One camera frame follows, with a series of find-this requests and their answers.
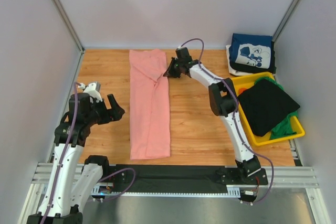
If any black folded t shirt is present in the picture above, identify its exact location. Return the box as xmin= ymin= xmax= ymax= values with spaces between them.
xmin=238 ymin=78 xmax=300 ymax=140

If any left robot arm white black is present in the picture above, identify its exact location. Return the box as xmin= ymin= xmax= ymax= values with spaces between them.
xmin=27 ymin=92 xmax=125 ymax=223

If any aluminium corner post right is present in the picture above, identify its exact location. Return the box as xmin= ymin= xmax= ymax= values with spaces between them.
xmin=272 ymin=0 xmax=301 ymax=43

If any navy printed folded t shirt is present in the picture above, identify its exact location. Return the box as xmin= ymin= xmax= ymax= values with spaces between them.
xmin=229 ymin=33 xmax=274 ymax=70

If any pink t shirt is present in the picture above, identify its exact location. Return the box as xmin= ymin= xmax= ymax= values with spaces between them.
xmin=129 ymin=49 xmax=171 ymax=160

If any black folded shirt in stack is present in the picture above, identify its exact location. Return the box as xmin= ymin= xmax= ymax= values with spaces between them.
xmin=229 ymin=41 xmax=276 ymax=74

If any green t shirt in bin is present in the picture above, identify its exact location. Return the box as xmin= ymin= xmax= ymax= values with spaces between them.
xmin=254 ymin=78 xmax=300 ymax=139

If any grey slotted cable duct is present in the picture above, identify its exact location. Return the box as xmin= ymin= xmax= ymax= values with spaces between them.
xmin=91 ymin=185 xmax=241 ymax=198

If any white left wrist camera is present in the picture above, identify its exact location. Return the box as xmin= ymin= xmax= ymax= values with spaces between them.
xmin=76 ymin=81 xmax=103 ymax=103

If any yellow plastic bin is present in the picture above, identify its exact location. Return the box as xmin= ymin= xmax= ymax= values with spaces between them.
xmin=232 ymin=72 xmax=306 ymax=146

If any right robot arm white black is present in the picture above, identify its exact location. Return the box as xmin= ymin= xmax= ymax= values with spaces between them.
xmin=164 ymin=47 xmax=261 ymax=184

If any orange cloth in bin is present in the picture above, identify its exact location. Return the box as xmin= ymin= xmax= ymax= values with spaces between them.
xmin=238 ymin=88 xmax=247 ymax=94

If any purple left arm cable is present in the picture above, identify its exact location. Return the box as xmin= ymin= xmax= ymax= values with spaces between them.
xmin=39 ymin=82 xmax=137 ymax=224

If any white folded t shirt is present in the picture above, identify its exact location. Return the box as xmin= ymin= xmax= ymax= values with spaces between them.
xmin=226 ymin=45 xmax=251 ymax=77

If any aluminium corner post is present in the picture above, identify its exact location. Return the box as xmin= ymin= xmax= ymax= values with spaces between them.
xmin=51 ymin=0 xmax=85 ymax=53
xmin=272 ymin=0 xmax=301 ymax=43

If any aluminium frame rail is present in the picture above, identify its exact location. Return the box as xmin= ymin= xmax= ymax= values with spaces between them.
xmin=31 ymin=163 xmax=320 ymax=188

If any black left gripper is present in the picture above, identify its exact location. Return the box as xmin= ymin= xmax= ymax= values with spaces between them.
xmin=85 ymin=93 xmax=125 ymax=126

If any aluminium corner post left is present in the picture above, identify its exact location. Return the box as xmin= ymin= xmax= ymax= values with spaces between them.
xmin=51 ymin=0 xmax=85 ymax=53

